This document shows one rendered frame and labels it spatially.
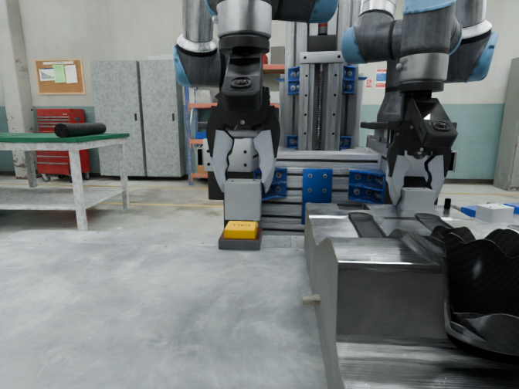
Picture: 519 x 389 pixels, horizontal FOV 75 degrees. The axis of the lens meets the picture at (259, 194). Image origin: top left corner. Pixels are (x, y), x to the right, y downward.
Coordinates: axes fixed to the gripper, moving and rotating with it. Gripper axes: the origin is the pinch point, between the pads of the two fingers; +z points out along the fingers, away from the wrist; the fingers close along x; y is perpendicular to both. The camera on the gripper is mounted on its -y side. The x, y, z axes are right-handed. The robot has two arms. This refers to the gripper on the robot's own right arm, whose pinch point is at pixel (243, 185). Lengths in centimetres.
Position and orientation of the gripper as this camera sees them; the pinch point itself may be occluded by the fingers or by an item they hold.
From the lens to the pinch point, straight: 49.7
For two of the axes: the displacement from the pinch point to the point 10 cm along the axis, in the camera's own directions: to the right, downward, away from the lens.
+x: -10.0, -0.1, 0.6
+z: 0.0, 9.8, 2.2
